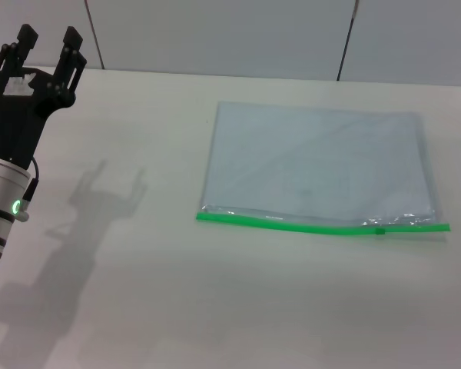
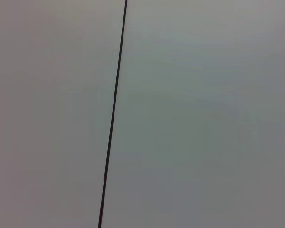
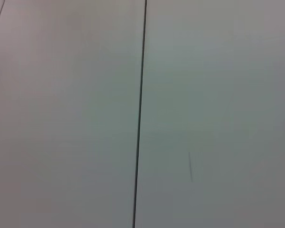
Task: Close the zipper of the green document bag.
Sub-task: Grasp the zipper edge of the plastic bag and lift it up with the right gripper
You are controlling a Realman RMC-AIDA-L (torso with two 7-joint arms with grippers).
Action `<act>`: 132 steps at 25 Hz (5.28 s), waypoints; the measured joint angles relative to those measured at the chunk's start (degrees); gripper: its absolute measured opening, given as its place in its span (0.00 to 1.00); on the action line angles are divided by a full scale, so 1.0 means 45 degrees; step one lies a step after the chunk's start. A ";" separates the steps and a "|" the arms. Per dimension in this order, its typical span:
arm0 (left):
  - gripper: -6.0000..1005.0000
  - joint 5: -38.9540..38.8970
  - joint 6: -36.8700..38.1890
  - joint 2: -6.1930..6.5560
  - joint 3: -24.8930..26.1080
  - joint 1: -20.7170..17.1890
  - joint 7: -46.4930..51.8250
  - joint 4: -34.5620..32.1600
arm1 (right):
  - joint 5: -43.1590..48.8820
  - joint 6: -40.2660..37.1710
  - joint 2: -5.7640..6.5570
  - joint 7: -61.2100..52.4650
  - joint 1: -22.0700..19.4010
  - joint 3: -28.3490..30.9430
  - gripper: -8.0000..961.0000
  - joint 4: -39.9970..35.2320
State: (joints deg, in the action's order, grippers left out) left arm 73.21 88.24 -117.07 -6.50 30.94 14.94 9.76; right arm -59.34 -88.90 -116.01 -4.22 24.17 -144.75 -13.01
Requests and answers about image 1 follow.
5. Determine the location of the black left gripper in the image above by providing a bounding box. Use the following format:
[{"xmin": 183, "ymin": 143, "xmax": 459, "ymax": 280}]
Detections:
[{"xmin": 0, "ymin": 23, "xmax": 88, "ymax": 171}]

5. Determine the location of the clear green-zip document bag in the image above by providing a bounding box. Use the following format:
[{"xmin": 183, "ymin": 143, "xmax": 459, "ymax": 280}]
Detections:
[{"xmin": 194, "ymin": 100, "xmax": 453, "ymax": 236}]

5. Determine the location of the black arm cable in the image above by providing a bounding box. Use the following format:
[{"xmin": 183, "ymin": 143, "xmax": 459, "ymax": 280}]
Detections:
[{"xmin": 21, "ymin": 155, "xmax": 41, "ymax": 224}]

